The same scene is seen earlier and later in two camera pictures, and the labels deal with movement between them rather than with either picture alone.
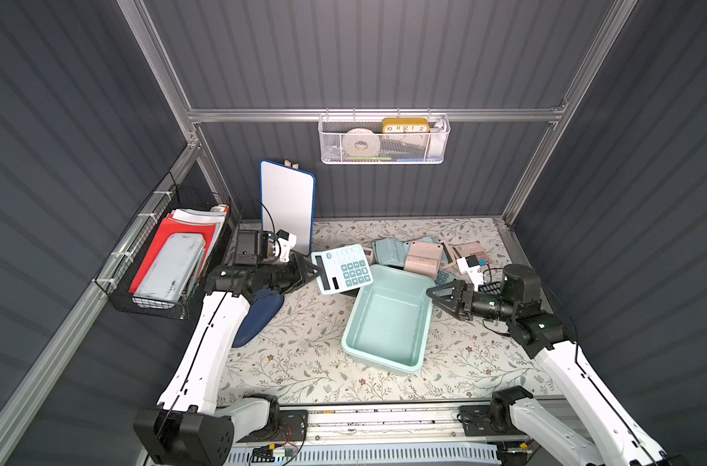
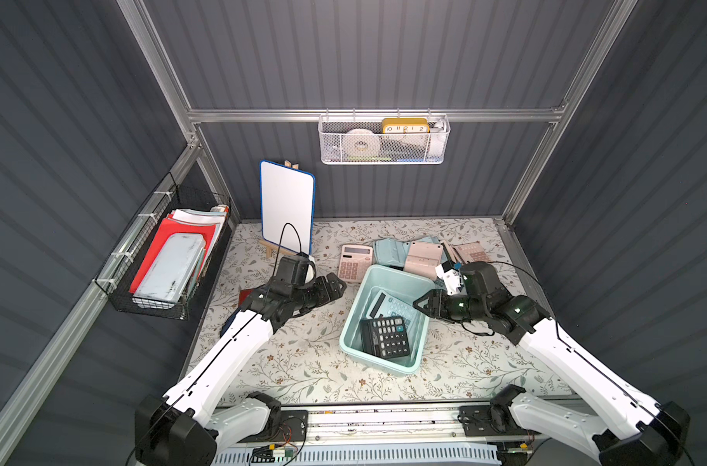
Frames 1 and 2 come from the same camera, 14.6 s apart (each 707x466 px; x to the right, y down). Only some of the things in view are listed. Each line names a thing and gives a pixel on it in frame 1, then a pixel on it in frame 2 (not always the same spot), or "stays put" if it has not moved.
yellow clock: x=405 y=125 stays put
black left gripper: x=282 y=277 → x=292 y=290
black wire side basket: x=159 y=264 stays put
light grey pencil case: x=170 y=272 stays put
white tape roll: x=361 y=142 stays put
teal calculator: x=341 y=269 → x=387 y=304
